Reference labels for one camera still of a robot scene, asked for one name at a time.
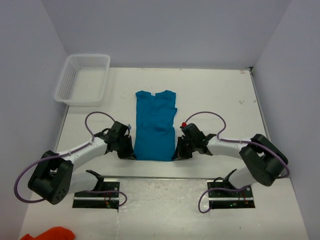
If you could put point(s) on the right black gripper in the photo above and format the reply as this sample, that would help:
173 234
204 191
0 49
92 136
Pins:
184 146

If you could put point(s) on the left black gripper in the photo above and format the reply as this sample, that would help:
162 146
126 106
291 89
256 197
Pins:
124 147

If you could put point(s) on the blue t shirt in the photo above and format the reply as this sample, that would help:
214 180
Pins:
155 132

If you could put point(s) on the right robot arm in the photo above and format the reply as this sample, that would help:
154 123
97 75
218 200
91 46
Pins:
264 163

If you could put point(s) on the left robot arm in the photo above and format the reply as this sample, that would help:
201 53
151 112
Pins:
54 177

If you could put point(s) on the white plastic basket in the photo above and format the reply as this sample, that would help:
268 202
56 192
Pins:
83 80

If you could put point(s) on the orange t shirt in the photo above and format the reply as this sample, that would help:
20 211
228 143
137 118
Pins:
54 233

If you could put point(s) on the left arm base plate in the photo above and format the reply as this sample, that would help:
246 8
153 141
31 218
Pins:
85 200

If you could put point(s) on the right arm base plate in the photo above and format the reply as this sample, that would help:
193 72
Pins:
222 199

